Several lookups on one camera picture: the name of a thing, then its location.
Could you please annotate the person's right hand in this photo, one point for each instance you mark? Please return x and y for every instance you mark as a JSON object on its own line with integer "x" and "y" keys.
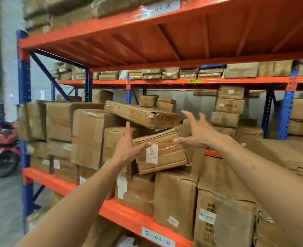
{"x": 204, "y": 135}

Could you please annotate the person's left hand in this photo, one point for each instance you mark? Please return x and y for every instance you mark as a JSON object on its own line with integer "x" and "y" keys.
{"x": 127, "y": 151}

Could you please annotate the person's right thumb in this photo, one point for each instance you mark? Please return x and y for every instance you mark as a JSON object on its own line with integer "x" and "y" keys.
{"x": 182, "y": 140}

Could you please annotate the person's right middle finger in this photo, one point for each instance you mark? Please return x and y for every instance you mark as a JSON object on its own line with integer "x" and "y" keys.
{"x": 202, "y": 118}

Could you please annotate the person's left thumb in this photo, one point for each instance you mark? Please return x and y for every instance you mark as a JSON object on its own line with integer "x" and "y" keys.
{"x": 143, "y": 147}

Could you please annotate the person's left forearm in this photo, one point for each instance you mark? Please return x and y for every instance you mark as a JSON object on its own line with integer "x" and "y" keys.
{"x": 74, "y": 210}

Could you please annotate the person's right forearm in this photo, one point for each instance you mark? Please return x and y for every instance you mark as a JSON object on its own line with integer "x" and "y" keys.
{"x": 275, "y": 187}

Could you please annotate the taped cardboard carton white label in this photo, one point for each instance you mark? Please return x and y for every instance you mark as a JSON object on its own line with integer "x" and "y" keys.
{"x": 164, "y": 154}

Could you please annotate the stack of brown cardboard boxes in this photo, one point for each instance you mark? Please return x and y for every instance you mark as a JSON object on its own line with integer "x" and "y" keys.
{"x": 228, "y": 105}

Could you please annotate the long flat cardboard carton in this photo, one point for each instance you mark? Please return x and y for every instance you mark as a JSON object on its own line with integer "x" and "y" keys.
{"x": 141, "y": 114}

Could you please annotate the yellow shelf label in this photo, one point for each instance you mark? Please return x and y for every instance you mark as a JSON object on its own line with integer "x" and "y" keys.
{"x": 195, "y": 81}

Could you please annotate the pile of brown cardboard boxes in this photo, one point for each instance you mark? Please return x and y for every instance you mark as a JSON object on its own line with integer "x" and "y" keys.
{"x": 89, "y": 136}
{"x": 69, "y": 10}

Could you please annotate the row of flat cardboard boxes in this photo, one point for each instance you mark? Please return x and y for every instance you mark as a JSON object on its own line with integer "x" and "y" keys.
{"x": 167, "y": 73}

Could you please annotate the orange and blue shelving rack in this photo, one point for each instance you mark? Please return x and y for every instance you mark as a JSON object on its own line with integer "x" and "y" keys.
{"x": 192, "y": 35}
{"x": 286, "y": 110}

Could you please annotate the white paper shelf label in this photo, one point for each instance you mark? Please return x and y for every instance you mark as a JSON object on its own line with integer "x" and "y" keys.
{"x": 160, "y": 8}
{"x": 158, "y": 237}

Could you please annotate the red motorcycle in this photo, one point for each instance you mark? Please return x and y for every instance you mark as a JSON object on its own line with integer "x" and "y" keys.
{"x": 2, "y": 149}

